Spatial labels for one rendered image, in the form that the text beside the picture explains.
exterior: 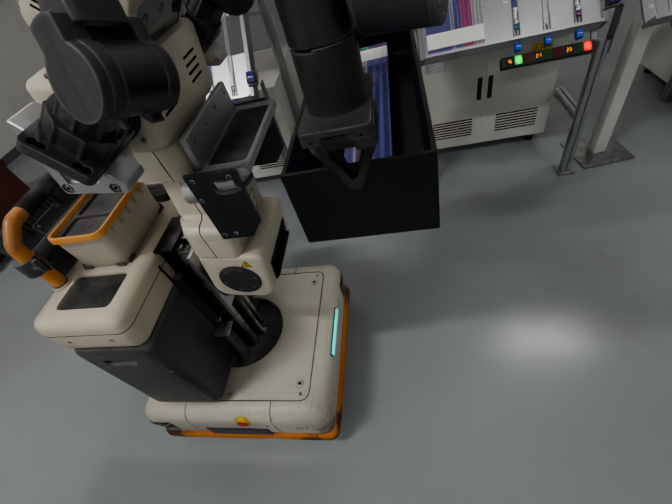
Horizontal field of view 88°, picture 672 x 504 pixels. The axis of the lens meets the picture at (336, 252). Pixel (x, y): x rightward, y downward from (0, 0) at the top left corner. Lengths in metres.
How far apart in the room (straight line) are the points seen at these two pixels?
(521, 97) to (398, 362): 1.54
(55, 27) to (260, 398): 1.04
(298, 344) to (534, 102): 1.78
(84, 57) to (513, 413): 1.39
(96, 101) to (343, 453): 1.24
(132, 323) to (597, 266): 1.69
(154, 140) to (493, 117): 1.92
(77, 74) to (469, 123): 2.02
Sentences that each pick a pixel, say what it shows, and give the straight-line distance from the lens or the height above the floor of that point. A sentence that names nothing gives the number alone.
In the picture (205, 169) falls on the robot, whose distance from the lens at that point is 0.67.
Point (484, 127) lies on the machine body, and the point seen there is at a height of 0.16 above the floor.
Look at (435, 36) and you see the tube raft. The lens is 1.75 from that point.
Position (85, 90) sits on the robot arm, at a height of 1.25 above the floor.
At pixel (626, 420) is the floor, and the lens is 1.52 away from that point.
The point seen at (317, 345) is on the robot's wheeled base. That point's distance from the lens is 1.24.
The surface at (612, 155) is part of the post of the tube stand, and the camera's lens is 2.40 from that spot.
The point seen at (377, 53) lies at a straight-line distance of 0.85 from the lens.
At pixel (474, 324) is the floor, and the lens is 1.55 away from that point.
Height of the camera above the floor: 1.34
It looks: 47 degrees down
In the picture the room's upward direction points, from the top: 19 degrees counter-clockwise
